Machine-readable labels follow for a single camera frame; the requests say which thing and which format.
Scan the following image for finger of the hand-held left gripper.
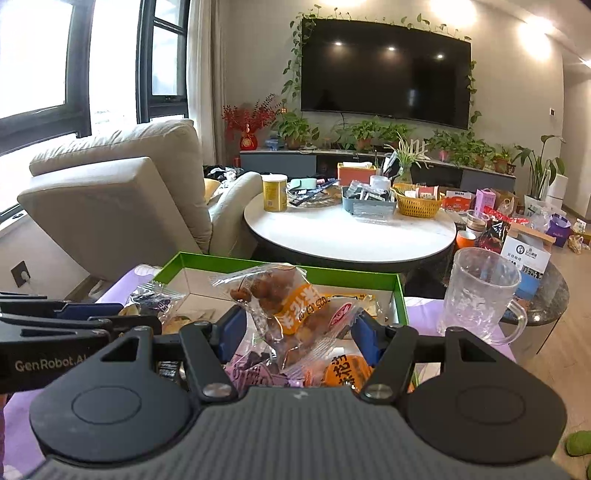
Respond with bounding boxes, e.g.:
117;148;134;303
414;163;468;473
0;315;163;341
0;299;126;320

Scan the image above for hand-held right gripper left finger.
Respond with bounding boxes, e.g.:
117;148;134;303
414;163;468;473
99;305;247;402

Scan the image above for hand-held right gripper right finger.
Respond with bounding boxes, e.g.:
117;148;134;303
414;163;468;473
348;310;502;401

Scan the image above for pink label seed bag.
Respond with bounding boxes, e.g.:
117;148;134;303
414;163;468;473
225;350;308;393

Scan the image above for green cardboard box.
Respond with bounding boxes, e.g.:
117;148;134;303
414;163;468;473
150;251;409;333

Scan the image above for orange label nut packet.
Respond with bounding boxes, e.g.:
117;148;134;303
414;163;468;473
210;262;366;384

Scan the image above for orange snack packet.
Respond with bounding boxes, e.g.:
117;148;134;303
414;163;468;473
322;354;374;389

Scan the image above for purple floral tablecloth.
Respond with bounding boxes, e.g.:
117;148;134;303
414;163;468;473
0;265;513;480

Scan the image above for dark packet yellow label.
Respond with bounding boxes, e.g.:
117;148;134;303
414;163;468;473
124;281;188;321

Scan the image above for round white table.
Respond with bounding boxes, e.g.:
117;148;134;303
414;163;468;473
243;191;458;273

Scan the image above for beige sofa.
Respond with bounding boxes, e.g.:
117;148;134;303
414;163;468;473
17;119;264;282

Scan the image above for clear glass pitcher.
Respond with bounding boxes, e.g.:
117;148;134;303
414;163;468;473
436;247;528;346

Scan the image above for blue-grey plastic basket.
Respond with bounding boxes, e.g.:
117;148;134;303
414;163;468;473
341;182;398;217

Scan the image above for yellow woven basket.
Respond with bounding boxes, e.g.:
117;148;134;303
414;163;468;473
392;183;445;219

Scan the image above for yellow can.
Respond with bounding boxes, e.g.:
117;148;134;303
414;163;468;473
262;174;289;213

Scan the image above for dark clothes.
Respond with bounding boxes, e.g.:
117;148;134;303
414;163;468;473
203;164;245;182

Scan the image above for clear plastic cup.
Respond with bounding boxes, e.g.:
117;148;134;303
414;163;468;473
465;210;491;234

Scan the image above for orange tissue box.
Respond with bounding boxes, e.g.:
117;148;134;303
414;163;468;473
337;161;377;186

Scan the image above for red glossy bag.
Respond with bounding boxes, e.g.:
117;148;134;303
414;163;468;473
475;216;513;254

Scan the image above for red white box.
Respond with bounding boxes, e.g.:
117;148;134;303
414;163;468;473
442;189;476;212

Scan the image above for grey television cabinet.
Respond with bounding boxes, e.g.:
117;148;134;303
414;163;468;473
239;148;517;185

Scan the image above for pink box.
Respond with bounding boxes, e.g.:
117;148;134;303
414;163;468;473
475;188;497;214

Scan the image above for spider plant in vase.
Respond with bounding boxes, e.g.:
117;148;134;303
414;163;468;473
385;136;430;185

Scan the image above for blue white cardboard carton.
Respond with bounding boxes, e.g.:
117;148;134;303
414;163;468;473
501;233;552;298

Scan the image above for red flower vase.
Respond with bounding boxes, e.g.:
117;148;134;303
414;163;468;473
222;95;282;152

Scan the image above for dark round side table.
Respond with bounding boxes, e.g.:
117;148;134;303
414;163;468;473
455;222;571;365

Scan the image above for row of potted plants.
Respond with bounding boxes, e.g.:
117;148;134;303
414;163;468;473
272;113;515;174

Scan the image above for purple gift bag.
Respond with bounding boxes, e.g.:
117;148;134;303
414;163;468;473
546;213;573;247

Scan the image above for tall leafy potted plant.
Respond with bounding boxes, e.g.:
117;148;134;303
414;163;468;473
512;135;566;213

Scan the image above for white air purifier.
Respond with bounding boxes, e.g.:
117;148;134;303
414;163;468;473
545;174;568;204

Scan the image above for black framed window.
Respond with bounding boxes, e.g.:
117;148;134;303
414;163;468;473
0;0;191;217

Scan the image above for green slipper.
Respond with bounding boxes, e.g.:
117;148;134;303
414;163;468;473
567;430;591;457

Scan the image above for black television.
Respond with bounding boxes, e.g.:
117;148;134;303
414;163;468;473
300;16;472;131

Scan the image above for wall socket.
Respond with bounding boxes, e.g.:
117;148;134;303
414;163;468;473
10;261;32;287

